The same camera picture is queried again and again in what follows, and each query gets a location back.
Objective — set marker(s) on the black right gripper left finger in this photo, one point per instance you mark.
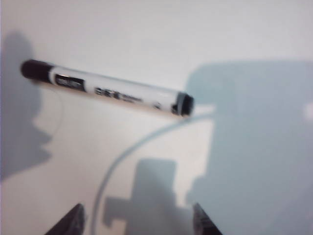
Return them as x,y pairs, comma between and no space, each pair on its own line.
73,222

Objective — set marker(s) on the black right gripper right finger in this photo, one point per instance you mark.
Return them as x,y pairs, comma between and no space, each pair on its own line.
203,222

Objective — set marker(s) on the black white whiteboard marker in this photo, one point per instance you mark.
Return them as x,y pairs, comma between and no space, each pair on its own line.
110,90

